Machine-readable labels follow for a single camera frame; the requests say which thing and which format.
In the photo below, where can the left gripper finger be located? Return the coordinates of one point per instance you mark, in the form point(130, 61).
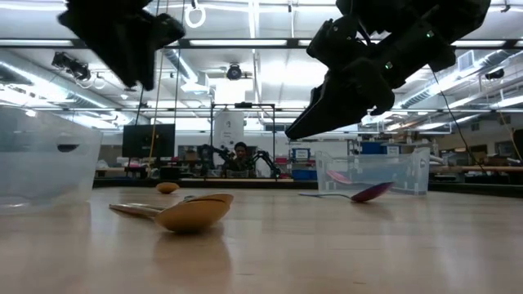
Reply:
point(126, 57)
point(149, 65)

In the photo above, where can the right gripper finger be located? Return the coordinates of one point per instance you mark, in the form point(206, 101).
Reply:
point(335, 120)
point(316, 106)

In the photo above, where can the gold spoon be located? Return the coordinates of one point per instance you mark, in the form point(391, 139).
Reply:
point(167, 188)
point(192, 218)

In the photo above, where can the black background robot arm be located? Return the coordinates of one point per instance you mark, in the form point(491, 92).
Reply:
point(267, 157)
point(212, 153)

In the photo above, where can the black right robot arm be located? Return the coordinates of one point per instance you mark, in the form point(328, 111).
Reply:
point(429, 20)

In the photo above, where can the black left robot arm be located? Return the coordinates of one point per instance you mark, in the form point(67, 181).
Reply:
point(110, 4)

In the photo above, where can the blue white box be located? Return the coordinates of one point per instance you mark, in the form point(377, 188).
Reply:
point(300, 154)

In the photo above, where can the black ceiling spotlights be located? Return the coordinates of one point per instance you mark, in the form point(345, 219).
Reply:
point(71, 65)

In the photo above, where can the blue storage bin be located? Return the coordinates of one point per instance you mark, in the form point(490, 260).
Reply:
point(304, 175)

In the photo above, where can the black monitor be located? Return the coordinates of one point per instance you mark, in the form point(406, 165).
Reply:
point(147, 141)

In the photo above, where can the person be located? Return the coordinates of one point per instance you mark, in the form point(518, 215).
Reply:
point(241, 152)

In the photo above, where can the clear plastic bin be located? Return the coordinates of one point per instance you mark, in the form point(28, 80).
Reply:
point(408, 175)
point(41, 175)

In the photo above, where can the black overhead crossbar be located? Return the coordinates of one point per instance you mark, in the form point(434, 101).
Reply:
point(245, 46)

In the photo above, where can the black ceiling device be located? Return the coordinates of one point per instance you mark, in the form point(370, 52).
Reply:
point(495, 74)

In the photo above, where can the wooden workbench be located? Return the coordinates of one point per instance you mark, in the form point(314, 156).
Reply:
point(470, 168)

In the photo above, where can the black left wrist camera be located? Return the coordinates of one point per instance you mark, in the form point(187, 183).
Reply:
point(169, 28)

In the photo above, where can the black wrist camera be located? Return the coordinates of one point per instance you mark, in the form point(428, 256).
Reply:
point(169, 28)
point(333, 41)

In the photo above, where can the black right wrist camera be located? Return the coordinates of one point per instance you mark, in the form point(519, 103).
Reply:
point(333, 41)

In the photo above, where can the black cage frame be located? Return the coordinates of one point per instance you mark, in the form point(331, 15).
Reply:
point(222, 105)

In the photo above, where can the black ceiling camera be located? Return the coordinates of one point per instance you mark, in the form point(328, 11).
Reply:
point(234, 72)

